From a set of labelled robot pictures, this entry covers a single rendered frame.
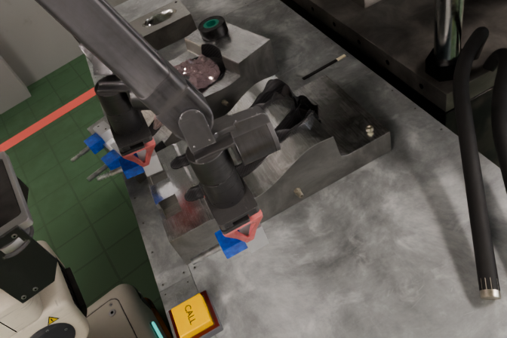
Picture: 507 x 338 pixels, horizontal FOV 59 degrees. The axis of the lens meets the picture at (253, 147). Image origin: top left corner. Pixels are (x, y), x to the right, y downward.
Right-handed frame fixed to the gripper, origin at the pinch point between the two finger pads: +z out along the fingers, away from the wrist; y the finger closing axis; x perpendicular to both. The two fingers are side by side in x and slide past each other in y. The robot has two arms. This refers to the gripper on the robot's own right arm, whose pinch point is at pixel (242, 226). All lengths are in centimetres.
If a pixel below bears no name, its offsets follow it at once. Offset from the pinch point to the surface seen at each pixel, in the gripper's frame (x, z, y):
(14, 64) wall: 85, 78, 287
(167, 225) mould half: 12.6, 6.4, 13.8
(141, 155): 11.2, -1.5, 27.6
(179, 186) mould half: 7.5, 6.3, 22.1
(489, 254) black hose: -32.9, 10.4, -20.8
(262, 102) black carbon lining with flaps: -17.5, 3.1, 30.6
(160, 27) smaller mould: -8, 8, 96
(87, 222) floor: 63, 96, 122
